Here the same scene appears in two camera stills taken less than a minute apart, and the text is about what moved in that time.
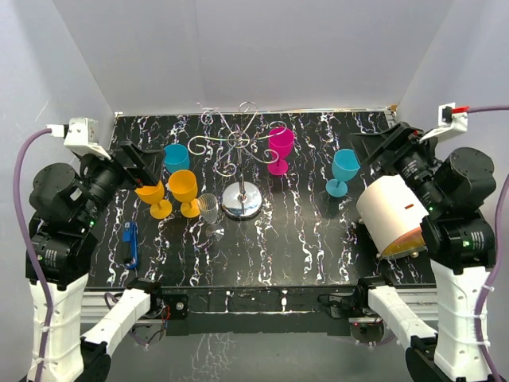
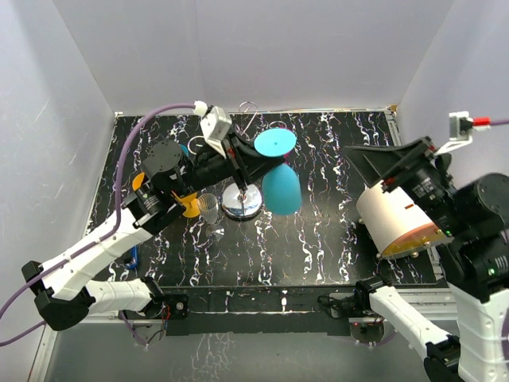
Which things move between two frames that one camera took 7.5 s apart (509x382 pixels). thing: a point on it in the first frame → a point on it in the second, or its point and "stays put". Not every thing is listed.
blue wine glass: [345, 165] → [281, 186]
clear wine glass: [208, 204] stays put
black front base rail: [255, 310] stays put
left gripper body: [104, 177] → [210, 169]
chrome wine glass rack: [241, 200] stays put
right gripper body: [415, 166] stays put
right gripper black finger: [377, 146] → [376, 163]
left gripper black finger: [143, 166] → [247, 163]
